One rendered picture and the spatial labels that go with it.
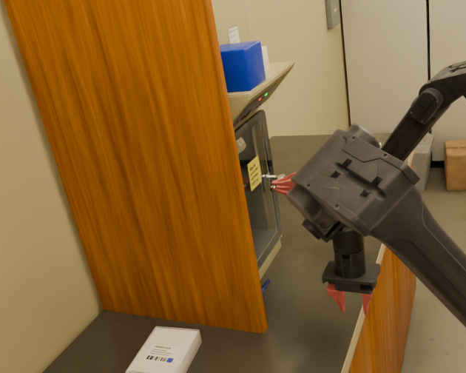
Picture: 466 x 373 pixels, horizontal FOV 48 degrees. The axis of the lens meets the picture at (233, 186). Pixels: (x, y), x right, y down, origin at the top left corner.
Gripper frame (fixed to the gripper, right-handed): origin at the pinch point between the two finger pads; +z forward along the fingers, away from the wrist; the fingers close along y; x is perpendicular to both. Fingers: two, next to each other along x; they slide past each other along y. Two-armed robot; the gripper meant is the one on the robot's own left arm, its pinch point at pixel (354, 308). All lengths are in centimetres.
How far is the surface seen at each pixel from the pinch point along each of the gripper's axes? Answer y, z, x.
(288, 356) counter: 16.1, 15.6, -0.2
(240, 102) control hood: 24.1, -39.8, -14.3
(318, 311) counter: 13.7, 15.7, -16.9
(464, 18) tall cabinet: -10, -5, -325
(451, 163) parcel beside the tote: -3, 89, -287
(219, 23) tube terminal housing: 33, -55, -29
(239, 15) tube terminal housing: 33, -55, -42
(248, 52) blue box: 23, -49, -19
